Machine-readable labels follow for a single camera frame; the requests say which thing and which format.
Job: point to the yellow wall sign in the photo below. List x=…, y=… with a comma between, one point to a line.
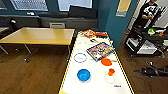
x=123, y=7

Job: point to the round bowl blue rim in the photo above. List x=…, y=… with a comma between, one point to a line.
x=80, y=57

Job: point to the orange plastic bowl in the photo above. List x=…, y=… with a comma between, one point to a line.
x=106, y=62

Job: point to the colourful board game box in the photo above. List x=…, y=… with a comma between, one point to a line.
x=100, y=51

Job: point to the bright wall window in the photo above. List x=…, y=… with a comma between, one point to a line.
x=2, y=4
x=75, y=4
x=29, y=4

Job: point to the small white ledge object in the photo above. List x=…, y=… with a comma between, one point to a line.
x=30, y=13

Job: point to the white glowing table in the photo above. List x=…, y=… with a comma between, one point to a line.
x=95, y=71

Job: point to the green yellow object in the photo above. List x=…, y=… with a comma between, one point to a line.
x=151, y=30

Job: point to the person in black shirt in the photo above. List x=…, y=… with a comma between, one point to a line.
x=146, y=11

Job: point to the wooden square table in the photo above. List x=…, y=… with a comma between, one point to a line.
x=40, y=35

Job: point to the orange plastic cup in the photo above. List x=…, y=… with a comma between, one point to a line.
x=111, y=71

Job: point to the black wheeled cart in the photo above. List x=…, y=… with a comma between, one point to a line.
x=143, y=41

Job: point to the small yellow black object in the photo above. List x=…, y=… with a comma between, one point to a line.
x=95, y=40

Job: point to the red flat object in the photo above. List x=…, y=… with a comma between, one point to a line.
x=101, y=34

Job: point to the small orange object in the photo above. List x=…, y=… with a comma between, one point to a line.
x=161, y=33

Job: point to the orange game box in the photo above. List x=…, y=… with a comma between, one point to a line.
x=89, y=33

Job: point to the blue plastic bowl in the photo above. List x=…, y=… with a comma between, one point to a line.
x=83, y=75

